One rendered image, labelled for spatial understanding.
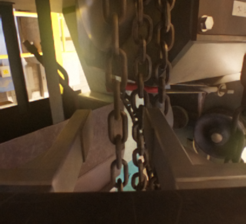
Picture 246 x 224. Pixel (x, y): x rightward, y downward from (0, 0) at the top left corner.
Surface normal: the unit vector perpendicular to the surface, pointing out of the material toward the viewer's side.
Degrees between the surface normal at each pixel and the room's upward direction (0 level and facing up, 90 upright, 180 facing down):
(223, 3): 90
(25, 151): 90
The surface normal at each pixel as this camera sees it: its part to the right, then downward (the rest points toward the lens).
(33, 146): 0.75, 0.18
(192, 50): 0.37, 0.85
